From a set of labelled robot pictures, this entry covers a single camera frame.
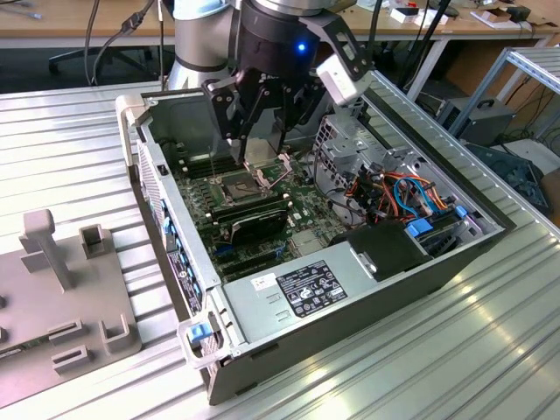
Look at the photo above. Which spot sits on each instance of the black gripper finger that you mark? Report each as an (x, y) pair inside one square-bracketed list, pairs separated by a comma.
[(223, 109), (306, 100)]

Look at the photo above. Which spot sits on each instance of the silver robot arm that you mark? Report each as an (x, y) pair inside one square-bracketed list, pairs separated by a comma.
[(197, 39)]

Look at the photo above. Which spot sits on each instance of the CPU socket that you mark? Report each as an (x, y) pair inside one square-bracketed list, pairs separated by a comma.
[(238, 189)]

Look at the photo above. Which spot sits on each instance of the RAM slot white clips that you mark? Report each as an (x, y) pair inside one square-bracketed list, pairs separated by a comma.
[(197, 156), (197, 166)]

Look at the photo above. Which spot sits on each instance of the silver drive cage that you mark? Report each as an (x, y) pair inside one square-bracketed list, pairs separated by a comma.
[(345, 149)]

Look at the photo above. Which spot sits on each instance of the green motherboard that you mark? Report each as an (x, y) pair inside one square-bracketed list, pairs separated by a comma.
[(306, 210)]

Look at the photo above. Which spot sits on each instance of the black expansion card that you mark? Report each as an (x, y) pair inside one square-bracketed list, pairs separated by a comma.
[(258, 227)]

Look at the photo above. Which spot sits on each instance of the small white box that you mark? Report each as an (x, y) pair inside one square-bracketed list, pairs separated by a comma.
[(402, 16)]

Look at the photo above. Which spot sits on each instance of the black office chair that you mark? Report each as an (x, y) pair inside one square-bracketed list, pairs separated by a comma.
[(100, 54)]

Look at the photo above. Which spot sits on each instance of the silver chipset heatsink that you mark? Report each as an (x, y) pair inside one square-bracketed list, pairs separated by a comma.
[(305, 241)]

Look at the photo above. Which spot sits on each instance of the black tripod pole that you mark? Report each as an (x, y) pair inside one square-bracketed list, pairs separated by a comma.
[(434, 22)]

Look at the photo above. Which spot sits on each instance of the black expansion slot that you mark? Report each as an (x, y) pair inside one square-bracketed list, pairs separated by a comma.
[(245, 259), (251, 268)]

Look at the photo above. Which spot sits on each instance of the wooden office desk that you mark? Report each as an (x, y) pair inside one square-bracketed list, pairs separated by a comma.
[(459, 27), (44, 22)]

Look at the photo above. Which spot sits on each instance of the black plastic air shroud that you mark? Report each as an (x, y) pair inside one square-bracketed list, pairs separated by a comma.
[(385, 251)]

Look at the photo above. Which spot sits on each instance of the black rating label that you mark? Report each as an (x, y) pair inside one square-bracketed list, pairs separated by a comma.
[(312, 289)]

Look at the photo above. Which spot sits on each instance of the small blue plastic clip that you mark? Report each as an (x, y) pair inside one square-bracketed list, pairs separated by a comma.
[(460, 212)]

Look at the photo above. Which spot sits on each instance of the open cardboard box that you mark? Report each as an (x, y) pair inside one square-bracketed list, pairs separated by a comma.
[(492, 18)]

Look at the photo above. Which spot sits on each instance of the grey power supply unit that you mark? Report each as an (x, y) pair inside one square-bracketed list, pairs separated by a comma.
[(258, 315)]

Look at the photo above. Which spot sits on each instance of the dark teal plastic housing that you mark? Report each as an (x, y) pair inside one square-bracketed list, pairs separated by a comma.
[(512, 175)]

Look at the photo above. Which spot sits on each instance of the blue case latch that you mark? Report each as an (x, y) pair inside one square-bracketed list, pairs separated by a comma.
[(197, 332)]

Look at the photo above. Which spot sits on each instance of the open grey PC case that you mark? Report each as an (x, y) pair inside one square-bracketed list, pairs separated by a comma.
[(350, 341)]

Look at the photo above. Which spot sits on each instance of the grey parts rack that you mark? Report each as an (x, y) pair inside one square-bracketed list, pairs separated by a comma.
[(65, 306)]

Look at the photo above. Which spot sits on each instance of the brown cardboard box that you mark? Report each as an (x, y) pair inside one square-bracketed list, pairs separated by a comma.
[(552, 192)]

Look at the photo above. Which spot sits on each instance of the black camera bracket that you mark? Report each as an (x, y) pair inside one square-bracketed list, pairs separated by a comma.
[(332, 32)]

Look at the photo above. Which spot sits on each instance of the aluminium profile frame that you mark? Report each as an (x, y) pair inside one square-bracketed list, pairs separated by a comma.
[(534, 63)]

